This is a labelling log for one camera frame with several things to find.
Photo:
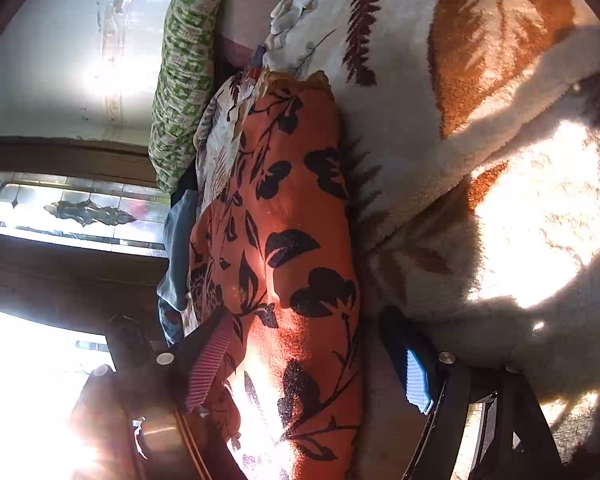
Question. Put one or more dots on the blue-grey cloth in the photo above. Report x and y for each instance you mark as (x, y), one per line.
(177, 240)

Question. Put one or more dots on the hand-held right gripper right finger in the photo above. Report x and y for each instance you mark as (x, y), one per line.
(417, 371)

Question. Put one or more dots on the cream leaf-print fleece blanket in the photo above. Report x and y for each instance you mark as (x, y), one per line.
(480, 210)

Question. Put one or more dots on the orange black floral garment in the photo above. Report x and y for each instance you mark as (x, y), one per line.
(300, 200)

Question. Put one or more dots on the wooden door with glass panel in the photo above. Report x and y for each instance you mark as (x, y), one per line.
(75, 210)

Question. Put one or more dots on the white floral cloth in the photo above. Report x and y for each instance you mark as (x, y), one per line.
(220, 150)

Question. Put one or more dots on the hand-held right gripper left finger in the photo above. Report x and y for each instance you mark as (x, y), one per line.
(211, 360)

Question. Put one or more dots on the green white patterned pillow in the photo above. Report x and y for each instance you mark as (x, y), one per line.
(185, 85)

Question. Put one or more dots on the mauve bed sheet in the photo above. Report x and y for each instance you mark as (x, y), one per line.
(250, 0)

